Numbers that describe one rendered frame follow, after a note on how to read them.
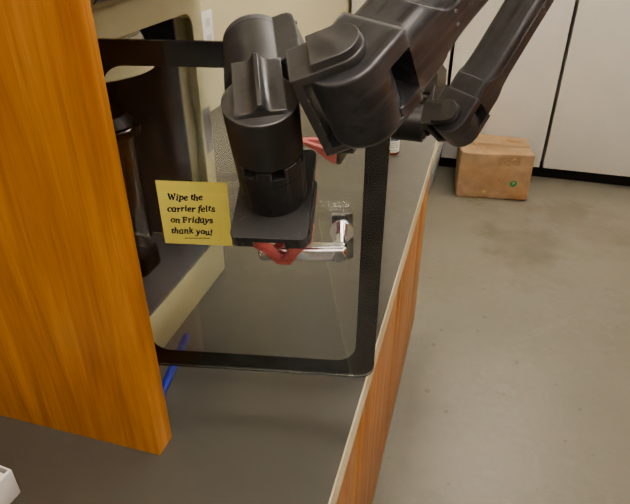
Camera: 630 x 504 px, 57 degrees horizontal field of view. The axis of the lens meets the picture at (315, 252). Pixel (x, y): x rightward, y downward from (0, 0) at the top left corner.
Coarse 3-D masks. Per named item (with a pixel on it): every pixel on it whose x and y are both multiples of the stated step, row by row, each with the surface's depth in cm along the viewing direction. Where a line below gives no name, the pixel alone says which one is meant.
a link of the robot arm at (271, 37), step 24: (240, 24) 47; (264, 24) 46; (288, 24) 46; (336, 24) 39; (240, 48) 45; (264, 48) 45; (288, 48) 45; (312, 48) 39; (336, 48) 38; (360, 48) 38; (288, 72) 40; (312, 72) 39; (336, 72) 39; (312, 96) 42; (312, 120) 42; (336, 144) 45
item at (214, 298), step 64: (128, 64) 54; (192, 64) 54; (128, 128) 58; (192, 128) 57; (128, 192) 61; (320, 192) 59; (384, 192) 59; (192, 256) 65; (256, 256) 64; (192, 320) 70; (256, 320) 69; (320, 320) 68
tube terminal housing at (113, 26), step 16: (128, 0) 64; (144, 0) 67; (160, 0) 71; (176, 0) 74; (192, 0) 78; (96, 16) 60; (112, 16) 62; (128, 16) 65; (144, 16) 68; (160, 16) 71; (176, 16) 75; (192, 16) 79; (96, 32) 60; (112, 32) 63; (128, 32) 65; (176, 32) 81; (192, 32) 80
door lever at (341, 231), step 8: (336, 224) 61; (344, 224) 61; (336, 232) 60; (344, 232) 60; (352, 232) 61; (336, 240) 59; (344, 240) 59; (280, 248) 58; (288, 248) 58; (312, 248) 57; (320, 248) 57; (328, 248) 57; (336, 248) 57; (344, 248) 57; (264, 256) 58; (304, 256) 58; (312, 256) 58; (320, 256) 57; (328, 256) 57; (336, 256) 57; (344, 256) 57
